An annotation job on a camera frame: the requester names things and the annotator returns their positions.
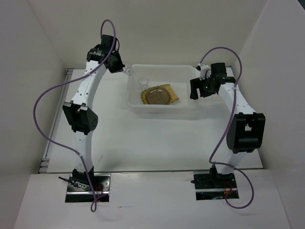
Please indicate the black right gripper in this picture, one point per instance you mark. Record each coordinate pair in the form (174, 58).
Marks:
(196, 83)

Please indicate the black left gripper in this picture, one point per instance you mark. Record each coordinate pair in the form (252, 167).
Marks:
(119, 67)

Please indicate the clear glass cup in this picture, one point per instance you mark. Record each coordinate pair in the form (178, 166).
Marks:
(128, 70)
(143, 83)

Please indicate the white plastic bin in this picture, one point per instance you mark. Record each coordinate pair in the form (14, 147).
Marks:
(178, 76)

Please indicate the woven bamboo tray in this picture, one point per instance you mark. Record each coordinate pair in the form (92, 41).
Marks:
(168, 87)

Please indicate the clear glass plate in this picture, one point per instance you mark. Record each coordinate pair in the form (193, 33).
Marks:
(158, 96)

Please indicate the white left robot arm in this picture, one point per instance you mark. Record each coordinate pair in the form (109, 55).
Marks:
(78, 111)

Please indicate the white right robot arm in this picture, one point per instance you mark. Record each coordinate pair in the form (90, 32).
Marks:
(244, 133)

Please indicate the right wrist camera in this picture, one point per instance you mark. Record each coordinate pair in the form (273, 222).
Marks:
(204, 70)

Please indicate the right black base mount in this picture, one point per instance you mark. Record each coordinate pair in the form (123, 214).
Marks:
(209, 188)

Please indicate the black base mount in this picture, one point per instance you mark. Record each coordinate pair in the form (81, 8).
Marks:
(78, 192)
(209, 188)

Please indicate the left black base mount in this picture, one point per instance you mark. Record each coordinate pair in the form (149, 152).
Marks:
(78, 192)

